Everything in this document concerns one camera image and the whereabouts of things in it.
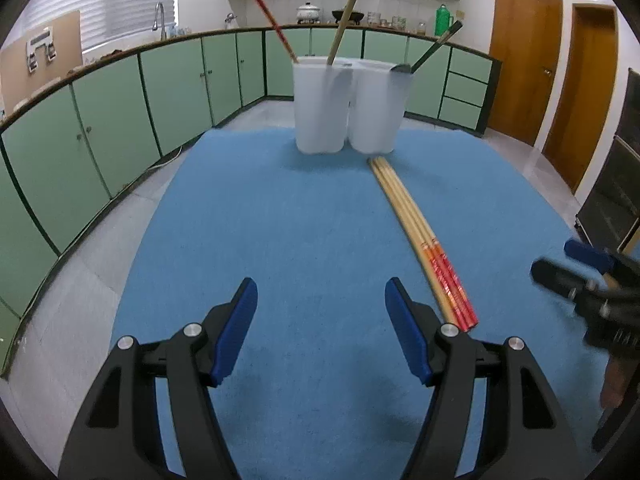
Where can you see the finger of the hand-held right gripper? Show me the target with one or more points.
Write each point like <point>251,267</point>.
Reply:
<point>587,255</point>
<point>562,282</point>

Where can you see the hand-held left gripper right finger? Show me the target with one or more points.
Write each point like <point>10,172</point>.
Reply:
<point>407,330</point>

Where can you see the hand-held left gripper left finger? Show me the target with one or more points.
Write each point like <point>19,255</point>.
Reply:
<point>235,330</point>

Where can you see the white two-compartment utensil holder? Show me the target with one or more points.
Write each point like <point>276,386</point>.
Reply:
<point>320,110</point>

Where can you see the black chopstick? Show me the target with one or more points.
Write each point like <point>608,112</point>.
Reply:
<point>436,46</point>
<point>433,43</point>

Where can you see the person's right hand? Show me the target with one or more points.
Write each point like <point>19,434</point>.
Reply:
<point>614,382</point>

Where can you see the black glass cabinet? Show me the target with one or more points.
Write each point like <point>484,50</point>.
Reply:
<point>612,185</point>

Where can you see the blue table mat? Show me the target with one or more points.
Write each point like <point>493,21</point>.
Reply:
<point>310,240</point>

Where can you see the brown wooden door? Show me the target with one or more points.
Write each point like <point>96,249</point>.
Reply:
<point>520,55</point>
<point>580,100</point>

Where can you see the green base cabinet with drawers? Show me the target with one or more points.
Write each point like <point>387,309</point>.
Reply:
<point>460,85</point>

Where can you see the long green base cabinet run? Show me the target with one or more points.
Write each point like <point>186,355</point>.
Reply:
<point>100,125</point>

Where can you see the green thermos flask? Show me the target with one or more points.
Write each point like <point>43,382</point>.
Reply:
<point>441,20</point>

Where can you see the glass jar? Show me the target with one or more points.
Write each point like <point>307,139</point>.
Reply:
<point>398,22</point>

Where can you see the small chrome tap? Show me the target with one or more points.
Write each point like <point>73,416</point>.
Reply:
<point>230,19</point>

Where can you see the black wok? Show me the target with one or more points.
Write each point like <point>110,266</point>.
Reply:
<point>357,16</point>

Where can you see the white cooking pot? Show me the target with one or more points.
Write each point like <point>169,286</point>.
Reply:
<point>307,12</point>

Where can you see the tall chrome kitchen faucet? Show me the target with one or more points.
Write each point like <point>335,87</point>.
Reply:
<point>159,10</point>

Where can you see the cardboard board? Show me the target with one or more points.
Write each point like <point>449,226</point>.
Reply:
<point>15,70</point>

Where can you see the white device on board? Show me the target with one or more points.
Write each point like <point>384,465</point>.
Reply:
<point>40,40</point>

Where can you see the white window blind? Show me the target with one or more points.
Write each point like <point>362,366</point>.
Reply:
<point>100,0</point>

